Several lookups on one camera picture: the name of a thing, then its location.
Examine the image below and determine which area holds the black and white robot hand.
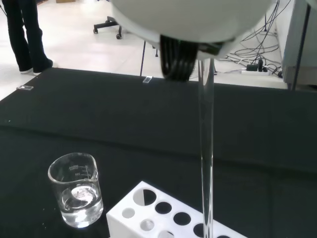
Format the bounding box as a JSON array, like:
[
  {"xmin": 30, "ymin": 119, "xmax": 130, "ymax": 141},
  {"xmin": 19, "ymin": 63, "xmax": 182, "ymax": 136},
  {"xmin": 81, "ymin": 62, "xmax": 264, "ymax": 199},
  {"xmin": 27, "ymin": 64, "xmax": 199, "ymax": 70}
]
[{"xmin": 110, "ymin": 0, "xmax": 282, "ymax": 82}]

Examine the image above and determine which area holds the white test tube rack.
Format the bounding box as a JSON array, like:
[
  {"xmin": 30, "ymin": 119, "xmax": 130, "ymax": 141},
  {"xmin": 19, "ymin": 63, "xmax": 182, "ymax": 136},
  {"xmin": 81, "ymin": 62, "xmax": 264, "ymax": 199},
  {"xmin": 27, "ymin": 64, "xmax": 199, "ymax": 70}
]
[{"xmin": 106, "ymin": 180, "xmax": 240, "ymax": 238}]

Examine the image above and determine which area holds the black tripod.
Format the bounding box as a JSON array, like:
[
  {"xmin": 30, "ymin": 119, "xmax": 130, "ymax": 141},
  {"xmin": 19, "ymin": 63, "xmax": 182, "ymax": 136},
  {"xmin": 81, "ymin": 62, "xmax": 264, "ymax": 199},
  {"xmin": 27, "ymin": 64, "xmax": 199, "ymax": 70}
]
[{"xmin": 139, "ymin": 40, "xmax": 147, "ymax": 77}]

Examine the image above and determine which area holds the black office chair base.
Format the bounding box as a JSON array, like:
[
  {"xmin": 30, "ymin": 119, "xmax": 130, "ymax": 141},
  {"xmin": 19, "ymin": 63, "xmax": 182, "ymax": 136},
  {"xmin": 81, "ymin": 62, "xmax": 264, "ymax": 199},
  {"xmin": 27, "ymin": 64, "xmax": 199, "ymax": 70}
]
[{"xmin": 93, "ymin": 16, "xmax": 124, "ymax": 40}]

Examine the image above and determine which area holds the white power strip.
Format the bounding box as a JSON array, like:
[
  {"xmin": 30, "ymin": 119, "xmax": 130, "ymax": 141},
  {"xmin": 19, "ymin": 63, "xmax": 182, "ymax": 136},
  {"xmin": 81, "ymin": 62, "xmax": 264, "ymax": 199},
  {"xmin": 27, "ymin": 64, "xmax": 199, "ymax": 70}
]
[{"xmin": 240, "ymin": 69, "xmax": 271, "ymax": 76}]

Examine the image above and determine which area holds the grey cabinet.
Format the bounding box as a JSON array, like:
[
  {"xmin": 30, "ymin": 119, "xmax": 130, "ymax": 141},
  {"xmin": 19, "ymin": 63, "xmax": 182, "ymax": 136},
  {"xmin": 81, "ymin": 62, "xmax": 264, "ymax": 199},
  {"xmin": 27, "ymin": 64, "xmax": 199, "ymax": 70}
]
[{"xmin": 281, "ymin": 0, "xmax": 317, "ymax": 90}]

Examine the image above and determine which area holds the black bench cloth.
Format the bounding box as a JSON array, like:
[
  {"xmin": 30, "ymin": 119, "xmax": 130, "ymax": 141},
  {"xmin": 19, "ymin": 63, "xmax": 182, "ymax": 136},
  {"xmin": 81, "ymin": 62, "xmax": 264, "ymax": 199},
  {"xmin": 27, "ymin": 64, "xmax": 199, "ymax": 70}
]
[{"xmin": 0, "ymin": 67, "xmax": 317, "ymax": 238}]

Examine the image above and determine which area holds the person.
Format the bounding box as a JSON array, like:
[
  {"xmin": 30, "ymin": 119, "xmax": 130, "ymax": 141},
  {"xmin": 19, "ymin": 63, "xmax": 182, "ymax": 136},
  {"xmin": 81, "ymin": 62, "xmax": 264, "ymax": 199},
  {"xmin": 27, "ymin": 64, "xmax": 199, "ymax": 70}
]
[{"xmin": 0, "ymin": 0, "xmax": 60, "ymax": 76}]

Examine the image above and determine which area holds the clear glass beaker with water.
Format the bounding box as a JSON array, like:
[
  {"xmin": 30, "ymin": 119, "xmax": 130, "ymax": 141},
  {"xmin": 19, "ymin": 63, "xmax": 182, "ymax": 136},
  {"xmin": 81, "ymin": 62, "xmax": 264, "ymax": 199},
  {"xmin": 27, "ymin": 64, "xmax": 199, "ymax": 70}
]
[{"xmin": 48, "ymin": 153, "xmax": 104, "ymax": 229}]

